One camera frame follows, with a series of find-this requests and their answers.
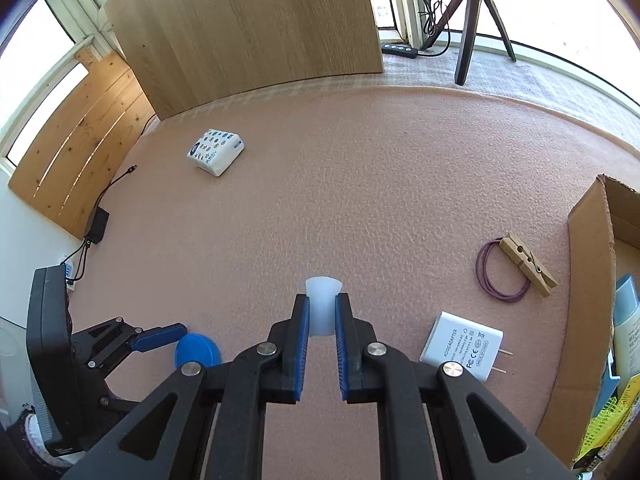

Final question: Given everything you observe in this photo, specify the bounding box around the black adapter box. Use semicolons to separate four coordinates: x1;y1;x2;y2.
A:
83;206;111;245

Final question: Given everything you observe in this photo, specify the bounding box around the blue round lid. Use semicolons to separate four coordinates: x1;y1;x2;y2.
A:
174;333;222;372

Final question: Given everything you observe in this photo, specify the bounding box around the wooden clothespin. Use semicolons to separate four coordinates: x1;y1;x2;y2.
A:
498;231;558;298

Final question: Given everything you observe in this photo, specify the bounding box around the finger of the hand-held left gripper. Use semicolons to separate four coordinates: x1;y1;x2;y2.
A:
97;377;151;433
71;316;189;368

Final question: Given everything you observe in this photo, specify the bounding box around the light blue tube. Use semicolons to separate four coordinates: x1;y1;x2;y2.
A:
611;274;640;386

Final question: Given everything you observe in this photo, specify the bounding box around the black tripod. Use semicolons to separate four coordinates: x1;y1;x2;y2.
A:
425;0;517;86

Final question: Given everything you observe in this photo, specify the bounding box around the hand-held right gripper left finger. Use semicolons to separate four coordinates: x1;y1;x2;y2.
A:
60;294;312;480

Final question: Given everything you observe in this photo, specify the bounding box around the white charger adapter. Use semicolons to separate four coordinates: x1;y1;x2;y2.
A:
419;311;513;382

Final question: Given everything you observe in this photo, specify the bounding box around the translucent white cap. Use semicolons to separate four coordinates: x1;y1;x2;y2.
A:
304;276;345;337

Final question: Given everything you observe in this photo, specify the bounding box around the person's left hand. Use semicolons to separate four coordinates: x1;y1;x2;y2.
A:
22;410;83;467

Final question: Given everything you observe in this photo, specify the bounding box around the black cable with plug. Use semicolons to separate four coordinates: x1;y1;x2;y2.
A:
95;164;139;211

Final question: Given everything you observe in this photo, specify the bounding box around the pine plank panel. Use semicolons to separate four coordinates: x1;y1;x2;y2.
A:
7;47;157;240

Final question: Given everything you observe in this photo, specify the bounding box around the pink blanket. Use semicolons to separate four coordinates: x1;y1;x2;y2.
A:
65;85;640;480

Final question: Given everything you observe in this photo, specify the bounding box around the yellow shuttlecock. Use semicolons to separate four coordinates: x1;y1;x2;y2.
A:
575;395;631;463

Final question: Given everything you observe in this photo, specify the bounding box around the blue plastic phone stand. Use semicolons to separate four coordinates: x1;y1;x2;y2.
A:
597;355;621;406

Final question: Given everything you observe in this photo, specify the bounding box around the printed tissue pack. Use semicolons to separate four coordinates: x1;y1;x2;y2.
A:
186;128;246;177

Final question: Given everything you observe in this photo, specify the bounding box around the cardboard box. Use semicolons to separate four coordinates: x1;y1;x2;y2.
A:
536;174;640;480

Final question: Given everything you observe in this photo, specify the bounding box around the grey checked cloth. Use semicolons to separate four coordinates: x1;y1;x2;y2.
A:
220;45;640;151

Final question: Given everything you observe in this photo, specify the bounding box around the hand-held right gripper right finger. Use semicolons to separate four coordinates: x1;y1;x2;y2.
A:
334;292;576;480

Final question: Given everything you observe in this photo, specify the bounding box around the black power strip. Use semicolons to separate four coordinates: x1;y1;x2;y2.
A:
381;42;420;59

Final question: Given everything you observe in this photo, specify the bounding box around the black ring light cable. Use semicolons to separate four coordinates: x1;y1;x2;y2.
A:
377;0;451;58

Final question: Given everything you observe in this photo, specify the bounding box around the white power socket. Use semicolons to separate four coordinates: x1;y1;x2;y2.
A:
59;256;83;288

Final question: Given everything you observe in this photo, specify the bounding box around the purple rubber band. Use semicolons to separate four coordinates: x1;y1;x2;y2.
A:
475;237;532;303

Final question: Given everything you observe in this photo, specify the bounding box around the light wooden board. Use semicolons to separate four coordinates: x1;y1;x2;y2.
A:
103;0;385;121

